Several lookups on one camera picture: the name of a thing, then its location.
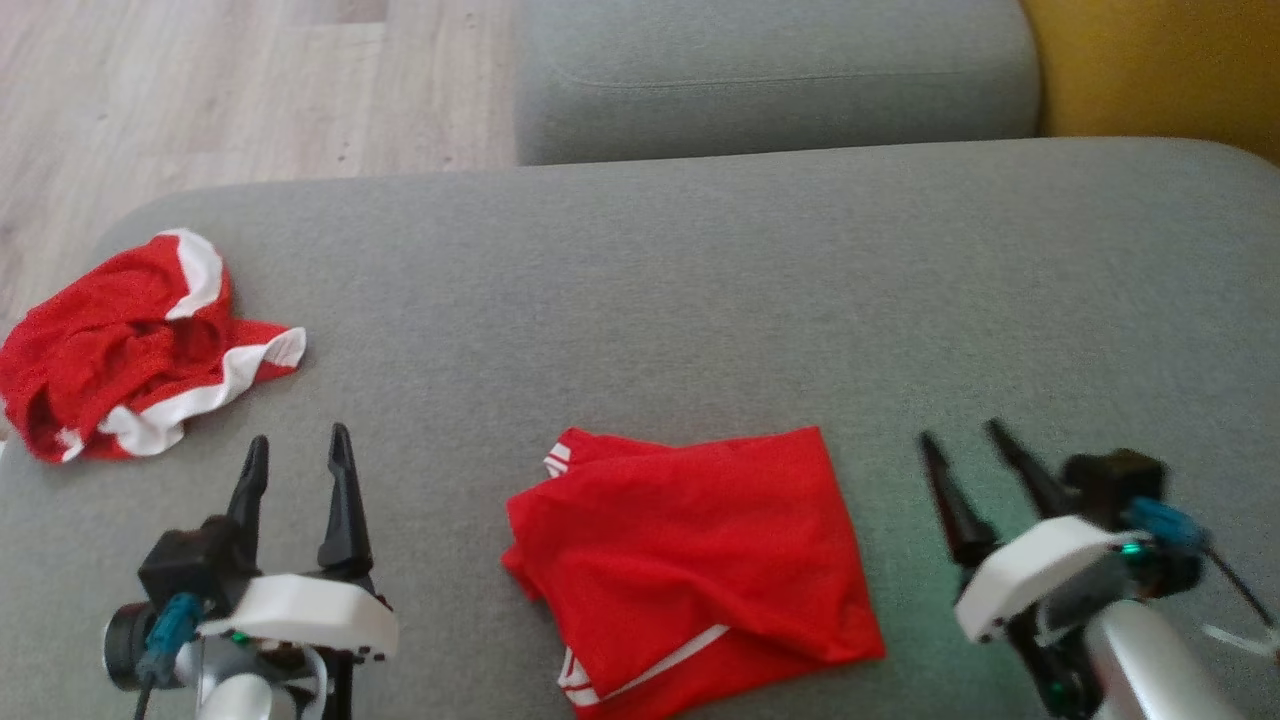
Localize grey sofa cushion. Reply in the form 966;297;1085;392
513;0;1043;167

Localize yellow sofa section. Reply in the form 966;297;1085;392
1020;0;1280;166

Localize red white mesh shorts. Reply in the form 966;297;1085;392
0;228;308;465

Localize grey fabric sofa seat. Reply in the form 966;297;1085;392
0;137;1280;720

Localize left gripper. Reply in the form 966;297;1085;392
200;423;399;720

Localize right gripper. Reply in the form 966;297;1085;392
918;418;1141;719

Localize red number 23 jersey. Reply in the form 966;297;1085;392
500;426;888;720

